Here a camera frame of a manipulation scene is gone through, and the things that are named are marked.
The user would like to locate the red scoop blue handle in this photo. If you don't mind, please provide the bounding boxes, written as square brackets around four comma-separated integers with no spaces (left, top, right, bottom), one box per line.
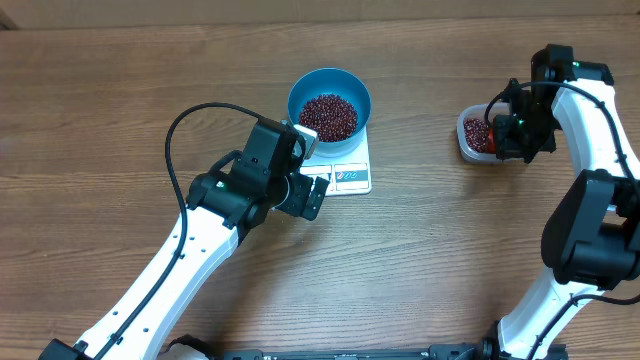
[486,128,496,154]

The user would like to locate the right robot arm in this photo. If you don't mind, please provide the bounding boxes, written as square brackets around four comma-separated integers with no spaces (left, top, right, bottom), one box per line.
[476,44,639,359]

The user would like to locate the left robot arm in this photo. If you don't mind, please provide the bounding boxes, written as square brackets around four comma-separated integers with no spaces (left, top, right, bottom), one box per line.
[39,118,328,360]

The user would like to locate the white digital kitchen scale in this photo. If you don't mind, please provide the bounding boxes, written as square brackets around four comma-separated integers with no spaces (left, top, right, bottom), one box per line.
[300,127,373,196]

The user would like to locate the red beans in bowl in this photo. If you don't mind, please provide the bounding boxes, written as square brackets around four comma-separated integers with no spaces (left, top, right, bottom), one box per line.
[299,94,358,142]

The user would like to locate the blue bowl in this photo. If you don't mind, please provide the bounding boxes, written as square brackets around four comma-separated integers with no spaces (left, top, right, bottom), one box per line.
[287,68,372,138]

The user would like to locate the clear plastic container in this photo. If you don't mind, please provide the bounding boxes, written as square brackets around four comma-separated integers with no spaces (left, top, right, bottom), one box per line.
[456,104,511,164]

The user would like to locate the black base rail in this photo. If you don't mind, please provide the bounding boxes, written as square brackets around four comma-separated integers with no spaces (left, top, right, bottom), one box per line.
[164,334,569,360]

